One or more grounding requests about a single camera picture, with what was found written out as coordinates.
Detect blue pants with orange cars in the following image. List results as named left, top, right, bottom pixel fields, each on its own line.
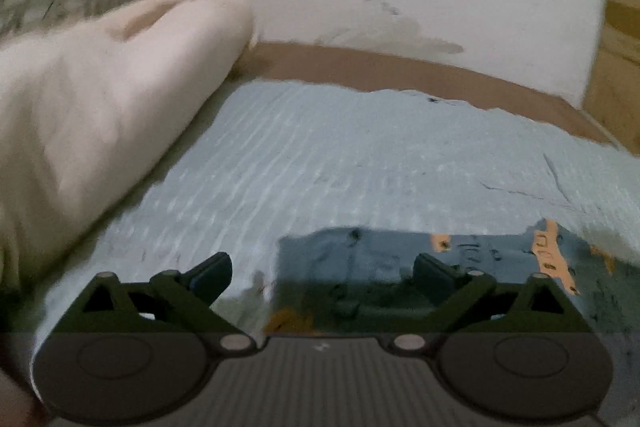
left=264, top=219, right=616, bottom=335

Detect light blue bedspread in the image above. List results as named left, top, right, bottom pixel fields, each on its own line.
left=9, top=80, right=639, bottom=426

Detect cream rolled blanket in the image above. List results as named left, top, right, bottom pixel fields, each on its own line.
left=1, top=0, right=254, bottom=291

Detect brown mattress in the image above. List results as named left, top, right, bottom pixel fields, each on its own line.
left=236, top=42, right=613, bottom=144

